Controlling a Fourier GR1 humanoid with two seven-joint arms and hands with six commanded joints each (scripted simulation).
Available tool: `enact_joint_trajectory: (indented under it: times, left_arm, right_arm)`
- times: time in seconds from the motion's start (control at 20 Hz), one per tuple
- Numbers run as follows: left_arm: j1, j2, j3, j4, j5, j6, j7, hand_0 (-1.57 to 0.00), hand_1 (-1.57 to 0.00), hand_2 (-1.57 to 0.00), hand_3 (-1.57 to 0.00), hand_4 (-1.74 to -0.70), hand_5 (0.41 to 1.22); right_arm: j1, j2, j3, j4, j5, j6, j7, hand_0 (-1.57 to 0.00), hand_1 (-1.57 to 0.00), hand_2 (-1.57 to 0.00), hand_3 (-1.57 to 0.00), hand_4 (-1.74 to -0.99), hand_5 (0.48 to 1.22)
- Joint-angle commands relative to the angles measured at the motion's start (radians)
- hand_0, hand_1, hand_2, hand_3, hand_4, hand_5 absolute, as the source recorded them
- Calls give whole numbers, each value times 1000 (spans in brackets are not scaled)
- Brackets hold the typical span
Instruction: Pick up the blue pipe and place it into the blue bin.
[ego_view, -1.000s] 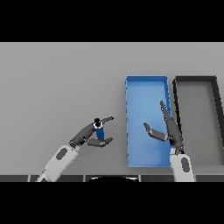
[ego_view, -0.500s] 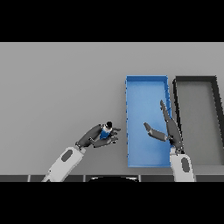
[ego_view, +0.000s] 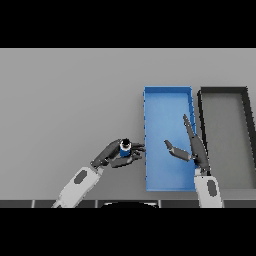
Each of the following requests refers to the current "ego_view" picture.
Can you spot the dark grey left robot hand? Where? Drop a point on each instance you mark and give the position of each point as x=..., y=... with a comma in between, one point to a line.
x=108, y=154

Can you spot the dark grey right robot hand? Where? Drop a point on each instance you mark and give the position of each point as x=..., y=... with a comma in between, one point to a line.
x=199, y=154

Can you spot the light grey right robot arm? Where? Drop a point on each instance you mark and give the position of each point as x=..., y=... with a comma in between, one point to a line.
x=208, y=190

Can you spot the dark grey bin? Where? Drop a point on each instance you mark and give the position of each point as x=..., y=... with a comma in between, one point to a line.
x=226, y=140

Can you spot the blue bin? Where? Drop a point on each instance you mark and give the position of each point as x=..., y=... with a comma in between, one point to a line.
x=168, y=140

